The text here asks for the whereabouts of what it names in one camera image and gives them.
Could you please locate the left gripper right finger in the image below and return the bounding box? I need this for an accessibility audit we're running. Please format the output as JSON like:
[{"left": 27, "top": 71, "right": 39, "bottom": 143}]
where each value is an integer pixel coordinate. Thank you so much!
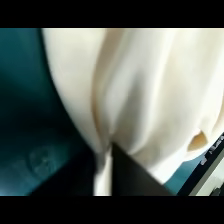
[{"left": 110, "top": 142, "right": 175, "bottom": 197}]

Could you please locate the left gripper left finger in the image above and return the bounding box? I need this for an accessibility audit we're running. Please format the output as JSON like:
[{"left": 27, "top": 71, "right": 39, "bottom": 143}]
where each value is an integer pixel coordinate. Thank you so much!
[{"left": 30, "top": 150, "right": 98, "bottom": 197}]

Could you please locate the cream shirt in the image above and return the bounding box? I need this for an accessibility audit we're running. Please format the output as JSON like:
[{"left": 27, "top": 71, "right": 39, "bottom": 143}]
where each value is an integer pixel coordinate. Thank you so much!
[{"left": 41, "top": 28, "right": 224, "bottom": 197}]

